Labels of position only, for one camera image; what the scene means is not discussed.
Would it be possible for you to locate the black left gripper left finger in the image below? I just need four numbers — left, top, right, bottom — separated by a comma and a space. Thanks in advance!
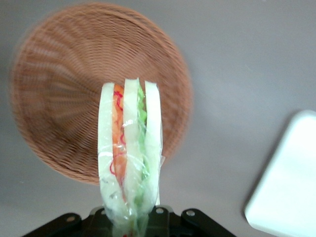
83, 206, 116, 237

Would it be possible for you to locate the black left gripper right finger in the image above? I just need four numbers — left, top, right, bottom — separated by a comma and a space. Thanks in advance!
145, 205, 184, 237

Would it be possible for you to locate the plastic-wrapped toy sandwich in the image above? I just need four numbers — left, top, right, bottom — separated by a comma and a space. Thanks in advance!
97, 77, 166, 237

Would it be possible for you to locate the white plastic tray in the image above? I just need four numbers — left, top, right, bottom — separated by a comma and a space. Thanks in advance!
243, 110, 316, 237

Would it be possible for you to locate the brown woven round basket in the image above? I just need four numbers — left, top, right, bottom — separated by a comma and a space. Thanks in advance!
8, 2, 195, 186

